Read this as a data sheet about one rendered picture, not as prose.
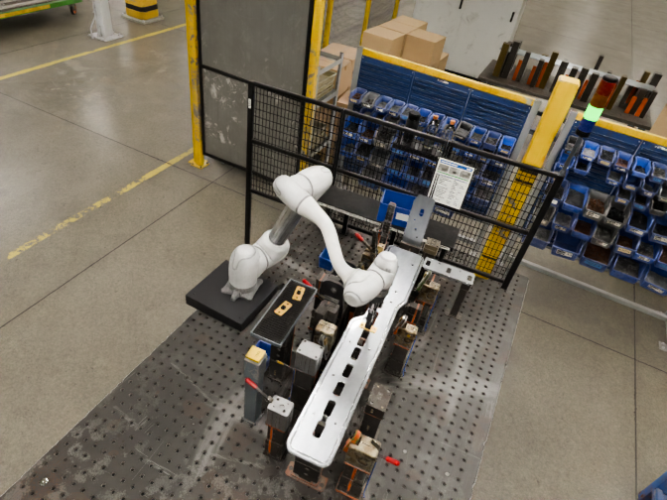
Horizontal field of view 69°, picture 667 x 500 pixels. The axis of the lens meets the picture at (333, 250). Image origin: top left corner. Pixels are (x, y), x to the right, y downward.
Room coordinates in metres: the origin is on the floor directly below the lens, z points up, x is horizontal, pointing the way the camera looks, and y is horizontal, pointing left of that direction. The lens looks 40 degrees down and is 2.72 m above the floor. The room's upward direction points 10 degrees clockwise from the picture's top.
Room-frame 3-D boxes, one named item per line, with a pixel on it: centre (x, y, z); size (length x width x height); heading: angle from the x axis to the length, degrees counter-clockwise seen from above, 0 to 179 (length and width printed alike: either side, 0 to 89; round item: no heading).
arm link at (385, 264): (1.53, -0.22, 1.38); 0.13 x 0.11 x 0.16; 149
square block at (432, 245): (2.22, -0.56, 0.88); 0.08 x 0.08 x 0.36; 74
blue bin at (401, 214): (2.44, -0.38, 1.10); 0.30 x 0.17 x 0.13; 81
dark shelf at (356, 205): (2.46, -0.28, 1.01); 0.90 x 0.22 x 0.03; 74
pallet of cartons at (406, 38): (6.55, -0.49, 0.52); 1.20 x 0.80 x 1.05; 157
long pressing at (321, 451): (1.52, -0.23, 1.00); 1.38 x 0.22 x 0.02; 164
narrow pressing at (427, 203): (2.24, -0.44, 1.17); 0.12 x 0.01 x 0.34; 74
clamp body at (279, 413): (1.02, 0.10, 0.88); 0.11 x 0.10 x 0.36; 74
